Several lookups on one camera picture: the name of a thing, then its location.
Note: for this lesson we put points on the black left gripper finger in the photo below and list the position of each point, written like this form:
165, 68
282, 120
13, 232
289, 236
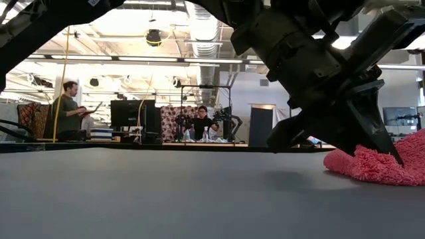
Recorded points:
375, 119
325, 126

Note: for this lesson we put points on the black monitor back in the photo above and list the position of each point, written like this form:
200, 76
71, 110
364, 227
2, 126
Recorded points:
129, 114

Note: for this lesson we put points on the red circle patterned cloth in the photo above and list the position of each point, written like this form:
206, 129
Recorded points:
169, 119

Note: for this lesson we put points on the patterned fabric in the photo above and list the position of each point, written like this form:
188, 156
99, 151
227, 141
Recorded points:
33, 119

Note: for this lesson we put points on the stacked white boxes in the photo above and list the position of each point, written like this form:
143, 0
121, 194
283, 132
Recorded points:
99, 133

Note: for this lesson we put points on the blue-grey table mat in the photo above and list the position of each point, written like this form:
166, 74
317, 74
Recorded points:
133, 199

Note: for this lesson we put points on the black ceiling dome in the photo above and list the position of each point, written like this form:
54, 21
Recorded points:
153, 37

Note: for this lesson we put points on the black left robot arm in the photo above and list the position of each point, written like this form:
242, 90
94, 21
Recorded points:
50, 20

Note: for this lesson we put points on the open laptop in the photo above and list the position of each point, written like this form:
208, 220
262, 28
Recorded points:
91, 111

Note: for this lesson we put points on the black metal rack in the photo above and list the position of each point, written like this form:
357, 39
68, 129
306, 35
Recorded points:
206, 86

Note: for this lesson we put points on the person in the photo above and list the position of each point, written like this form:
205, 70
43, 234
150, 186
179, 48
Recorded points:
68, 113
202, 126

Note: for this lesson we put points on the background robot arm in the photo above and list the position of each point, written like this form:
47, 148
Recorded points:
229, 123

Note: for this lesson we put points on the black computer monitor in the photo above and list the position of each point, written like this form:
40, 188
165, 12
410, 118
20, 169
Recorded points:
398, 116

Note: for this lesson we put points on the wall vent grille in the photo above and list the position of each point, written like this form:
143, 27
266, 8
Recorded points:
264, 82

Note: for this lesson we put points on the dark blue panel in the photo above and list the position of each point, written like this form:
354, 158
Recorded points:
260, 126

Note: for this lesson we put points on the silver ventilation duct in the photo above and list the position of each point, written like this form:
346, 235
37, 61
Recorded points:
204, 43

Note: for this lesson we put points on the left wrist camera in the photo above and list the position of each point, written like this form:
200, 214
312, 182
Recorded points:
385, 36

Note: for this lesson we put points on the pink terry towel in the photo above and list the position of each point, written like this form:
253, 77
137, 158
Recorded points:
382, 166

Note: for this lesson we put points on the long ceiling light strip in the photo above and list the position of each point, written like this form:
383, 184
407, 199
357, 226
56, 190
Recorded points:
146, 59

